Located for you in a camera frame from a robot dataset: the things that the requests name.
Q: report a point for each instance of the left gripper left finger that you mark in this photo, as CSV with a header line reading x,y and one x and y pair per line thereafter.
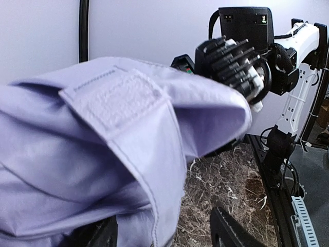
x,y
101,233

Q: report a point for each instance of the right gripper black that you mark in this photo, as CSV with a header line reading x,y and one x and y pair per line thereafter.
x,y
185,64

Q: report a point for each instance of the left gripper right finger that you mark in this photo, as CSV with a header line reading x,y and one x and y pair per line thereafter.
x,y
226,231

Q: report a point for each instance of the lavender folding umbrella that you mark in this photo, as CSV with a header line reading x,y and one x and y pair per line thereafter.
x,y
108,137

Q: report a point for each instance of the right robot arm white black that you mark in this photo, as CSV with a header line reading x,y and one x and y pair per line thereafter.
x,y
294,58

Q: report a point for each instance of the grey slotted cable duct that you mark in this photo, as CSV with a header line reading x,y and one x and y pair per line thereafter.
x,y
302,224

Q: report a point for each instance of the black front table rail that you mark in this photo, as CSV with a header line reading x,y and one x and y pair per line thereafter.
x,y
278,196

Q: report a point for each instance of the left black corner post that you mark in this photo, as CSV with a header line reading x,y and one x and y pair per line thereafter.
x,y
83,25

